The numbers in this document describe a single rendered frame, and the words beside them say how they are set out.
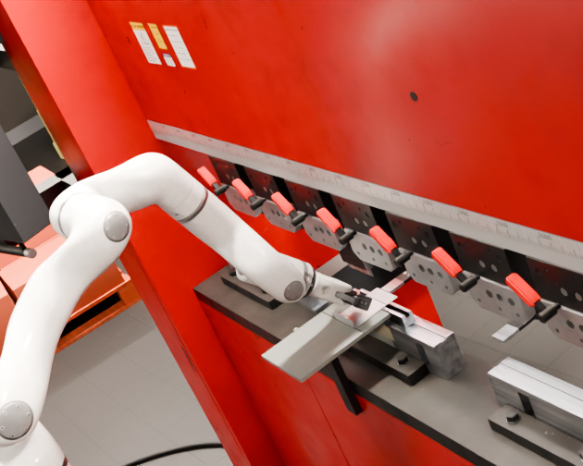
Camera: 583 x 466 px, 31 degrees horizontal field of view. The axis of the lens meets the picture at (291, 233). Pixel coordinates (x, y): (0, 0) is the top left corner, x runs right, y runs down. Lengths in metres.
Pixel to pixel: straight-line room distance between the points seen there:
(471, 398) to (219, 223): 0.65
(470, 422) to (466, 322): 1.91
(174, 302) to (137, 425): 1.34
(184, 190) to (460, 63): 0.71
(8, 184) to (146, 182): 1.05
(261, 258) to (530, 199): 0.70
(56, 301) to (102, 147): 1.08
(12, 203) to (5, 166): 0.11
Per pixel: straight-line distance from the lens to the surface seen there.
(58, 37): 2.93
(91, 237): 1.93
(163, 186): 2.05
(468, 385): 2.29
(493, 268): 1.84
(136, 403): 4.58
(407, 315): 2.37
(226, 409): 3.37
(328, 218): 2.21
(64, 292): 1.98
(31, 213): 3.08
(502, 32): 1.48
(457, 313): 4.16
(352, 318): 2.42
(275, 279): 2.15
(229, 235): 2.15
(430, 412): 2.26
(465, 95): 1.62
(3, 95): 9.23
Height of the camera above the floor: 2.23
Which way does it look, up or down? 25 degrees down
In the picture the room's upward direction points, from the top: 25 degrees counter-clockwise
